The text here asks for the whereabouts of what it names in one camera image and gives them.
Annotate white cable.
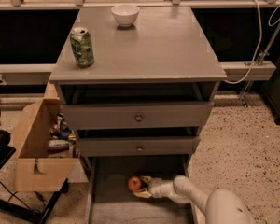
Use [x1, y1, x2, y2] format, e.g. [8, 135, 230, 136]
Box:
[223, 0, 280, 85]

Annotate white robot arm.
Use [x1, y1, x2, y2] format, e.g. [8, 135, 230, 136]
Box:
[132, 175, 256, 224]

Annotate grey top drawer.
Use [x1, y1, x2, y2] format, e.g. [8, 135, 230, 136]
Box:
[61, 102, 213, 130]

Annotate grey open bottom drawer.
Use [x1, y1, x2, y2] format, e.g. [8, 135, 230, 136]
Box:
[86, 155, 194, 224]

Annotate black stand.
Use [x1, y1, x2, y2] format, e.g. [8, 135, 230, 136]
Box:
[0, 129, 70, 224]

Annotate grey middle drawer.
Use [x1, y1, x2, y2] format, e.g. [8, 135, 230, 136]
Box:
[78, 136, 200, 157]

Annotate cardboard box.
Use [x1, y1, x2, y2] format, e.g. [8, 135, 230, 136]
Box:
[9, 81, 90, 193]

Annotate items inside cardboard box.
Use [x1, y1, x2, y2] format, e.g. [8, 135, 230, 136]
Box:
[47, 113, 79, 158]

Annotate green soda can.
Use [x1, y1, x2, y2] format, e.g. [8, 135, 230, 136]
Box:
[70, 27, 94, 68]

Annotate metal railing frame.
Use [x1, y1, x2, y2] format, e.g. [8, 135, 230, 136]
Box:
[0, 0, 280, 81]

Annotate white ceramic bowl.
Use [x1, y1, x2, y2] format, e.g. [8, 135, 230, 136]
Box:
[111, 4, 140, 27]

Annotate red apple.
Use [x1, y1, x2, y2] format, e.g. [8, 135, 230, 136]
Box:
[128, 176, 142, 191]

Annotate grey drawer cabinet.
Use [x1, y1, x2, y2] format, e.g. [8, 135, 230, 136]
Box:
[49, 6, 228, 224]

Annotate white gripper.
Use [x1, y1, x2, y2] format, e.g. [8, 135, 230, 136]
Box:
[133, 175, 162, 199]

